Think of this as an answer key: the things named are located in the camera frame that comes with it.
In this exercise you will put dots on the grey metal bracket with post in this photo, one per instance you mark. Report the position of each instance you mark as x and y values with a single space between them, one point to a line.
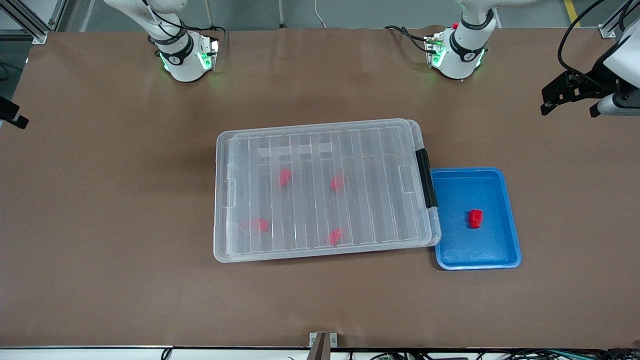
322 345

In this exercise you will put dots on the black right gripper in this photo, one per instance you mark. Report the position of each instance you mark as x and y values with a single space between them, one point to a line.
10 113

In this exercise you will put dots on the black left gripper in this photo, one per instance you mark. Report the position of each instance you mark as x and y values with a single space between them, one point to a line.
589 83

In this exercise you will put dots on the red block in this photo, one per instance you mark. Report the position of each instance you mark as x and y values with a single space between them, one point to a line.
475 218
336 236
285 177
261 225
337 183

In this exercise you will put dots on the clear plastic storage box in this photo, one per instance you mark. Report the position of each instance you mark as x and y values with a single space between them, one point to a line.
436 231

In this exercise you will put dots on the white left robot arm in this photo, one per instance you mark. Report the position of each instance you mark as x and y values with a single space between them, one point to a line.
462 55

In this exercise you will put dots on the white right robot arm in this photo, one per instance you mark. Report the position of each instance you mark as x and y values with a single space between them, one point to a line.
182 65

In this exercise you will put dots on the thin metal pole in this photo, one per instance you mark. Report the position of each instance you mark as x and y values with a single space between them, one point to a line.
281 15
210 15

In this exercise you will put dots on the blue plastic tray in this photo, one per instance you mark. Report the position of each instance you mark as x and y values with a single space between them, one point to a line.
480 250

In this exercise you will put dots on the aluminium frame profile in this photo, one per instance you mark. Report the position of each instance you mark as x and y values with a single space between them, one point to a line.
30 25
607 30

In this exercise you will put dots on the clear ribbed plastic lid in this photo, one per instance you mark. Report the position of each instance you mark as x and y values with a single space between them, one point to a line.
320 210

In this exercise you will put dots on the white table edge rail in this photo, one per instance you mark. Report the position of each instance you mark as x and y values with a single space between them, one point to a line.
75 354

